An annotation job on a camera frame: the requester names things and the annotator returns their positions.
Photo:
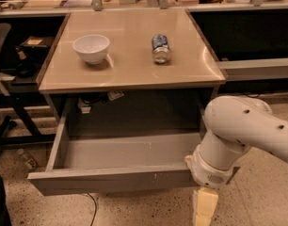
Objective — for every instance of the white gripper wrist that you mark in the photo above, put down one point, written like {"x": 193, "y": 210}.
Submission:
{"x": 209, "y": 169}

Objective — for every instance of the grey top drawer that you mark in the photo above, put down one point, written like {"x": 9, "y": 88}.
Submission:
{"x": 122, "y": 146}

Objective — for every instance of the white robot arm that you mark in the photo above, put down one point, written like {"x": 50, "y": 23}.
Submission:
{"x": 234, "y": 125}

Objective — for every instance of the small white paper in drawer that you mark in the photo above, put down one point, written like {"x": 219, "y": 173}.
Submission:
{"x": 114, "y": 95}

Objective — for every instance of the grey drawer cabinet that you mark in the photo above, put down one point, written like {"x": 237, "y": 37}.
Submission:
{"x": 129, "y": 66}

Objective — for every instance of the blue soda can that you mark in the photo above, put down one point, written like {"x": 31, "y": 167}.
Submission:
{"x": 160, "y": 49}

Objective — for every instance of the clear plastic bottle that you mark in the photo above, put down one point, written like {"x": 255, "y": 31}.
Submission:
{"x": 28, "y": 159}

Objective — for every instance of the white bowl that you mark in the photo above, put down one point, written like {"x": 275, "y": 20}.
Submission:
{"x": 92, "y": 49}

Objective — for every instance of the black box with label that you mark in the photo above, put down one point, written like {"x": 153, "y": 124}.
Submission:
{"x": 37, "y": 42}

